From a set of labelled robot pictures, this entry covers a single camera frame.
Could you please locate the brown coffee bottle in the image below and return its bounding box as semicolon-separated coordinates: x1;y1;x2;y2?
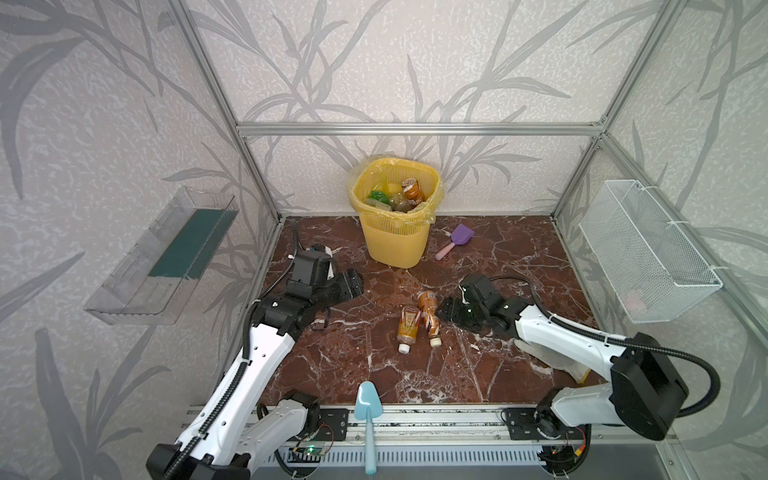
417;291;442;348

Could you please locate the gold red tea bottle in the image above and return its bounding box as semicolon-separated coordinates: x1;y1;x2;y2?
397;306;421;354

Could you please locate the small green Sprite bottle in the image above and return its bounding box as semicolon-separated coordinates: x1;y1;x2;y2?
369;190;391;205

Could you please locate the brown Nescafe bottle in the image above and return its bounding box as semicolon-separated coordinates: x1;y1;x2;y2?
402;177;426;206

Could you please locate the clear bottle green label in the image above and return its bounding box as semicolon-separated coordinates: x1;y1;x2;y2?
364;198;392;212

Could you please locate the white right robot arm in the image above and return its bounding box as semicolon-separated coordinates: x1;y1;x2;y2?
436;274;689;441

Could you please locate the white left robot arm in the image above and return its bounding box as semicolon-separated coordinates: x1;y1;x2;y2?
146;244;364;479

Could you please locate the yellow ribbed plastic bin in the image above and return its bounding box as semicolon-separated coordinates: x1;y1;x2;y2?
352;159;444;270

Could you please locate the yellow bin liner bag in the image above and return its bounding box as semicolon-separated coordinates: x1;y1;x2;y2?
347;157;445;235

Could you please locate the purple toy shovel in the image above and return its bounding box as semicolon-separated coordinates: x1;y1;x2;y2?
435;224;474;261

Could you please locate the white work glove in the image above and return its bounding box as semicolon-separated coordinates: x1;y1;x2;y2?
514;339;591;384

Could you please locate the light blue toy shovel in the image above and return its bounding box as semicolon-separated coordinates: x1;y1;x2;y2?
354;381;383;476

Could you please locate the green circuit board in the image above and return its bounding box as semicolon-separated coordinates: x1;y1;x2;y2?
289;442;333;463

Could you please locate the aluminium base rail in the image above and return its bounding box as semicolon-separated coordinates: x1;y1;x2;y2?
173;403;679;466

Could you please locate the clear acrylic wall shelf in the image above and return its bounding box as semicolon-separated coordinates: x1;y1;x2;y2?
84;187;239;326

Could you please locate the horizontal aluminium frame bar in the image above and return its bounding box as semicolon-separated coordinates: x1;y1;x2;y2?
236;122;603;137

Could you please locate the white wire wall basket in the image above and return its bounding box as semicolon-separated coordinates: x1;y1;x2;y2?
580;180;723;324

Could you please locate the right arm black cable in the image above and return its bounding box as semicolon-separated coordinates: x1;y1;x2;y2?
488;274;721;419

